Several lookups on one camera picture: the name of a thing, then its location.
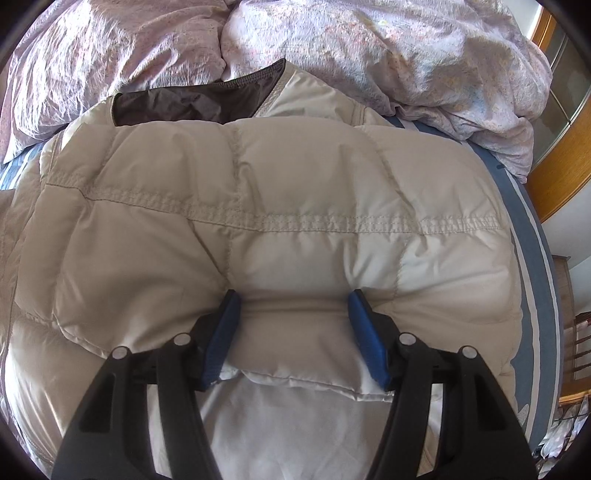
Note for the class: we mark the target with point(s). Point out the pink floral pillow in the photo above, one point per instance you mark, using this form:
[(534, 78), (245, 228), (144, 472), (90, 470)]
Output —
[(106, 50)]

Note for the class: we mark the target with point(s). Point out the wooden wall cabinet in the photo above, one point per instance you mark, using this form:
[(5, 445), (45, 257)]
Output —
[(561, 184)]

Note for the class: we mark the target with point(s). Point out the beige down jacket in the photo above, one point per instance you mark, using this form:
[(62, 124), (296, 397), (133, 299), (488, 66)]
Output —
[(300, 184)]

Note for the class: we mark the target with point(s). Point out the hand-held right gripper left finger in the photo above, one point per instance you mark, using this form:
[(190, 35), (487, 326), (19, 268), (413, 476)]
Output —
[(222, 337)]

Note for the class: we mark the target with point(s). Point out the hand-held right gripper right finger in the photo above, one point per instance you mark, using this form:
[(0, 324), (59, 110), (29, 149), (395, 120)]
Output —
[(364, 332)]

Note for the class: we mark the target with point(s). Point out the pink floral duvet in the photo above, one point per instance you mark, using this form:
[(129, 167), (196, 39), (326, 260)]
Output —
[(415, 60)]

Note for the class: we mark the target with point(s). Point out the blue striped bed sheet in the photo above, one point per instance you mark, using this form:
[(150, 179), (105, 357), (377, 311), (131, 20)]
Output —
[(535, 277)]

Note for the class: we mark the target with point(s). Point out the dark wooden chair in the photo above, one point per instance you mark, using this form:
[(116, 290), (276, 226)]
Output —
[(581, 350)]

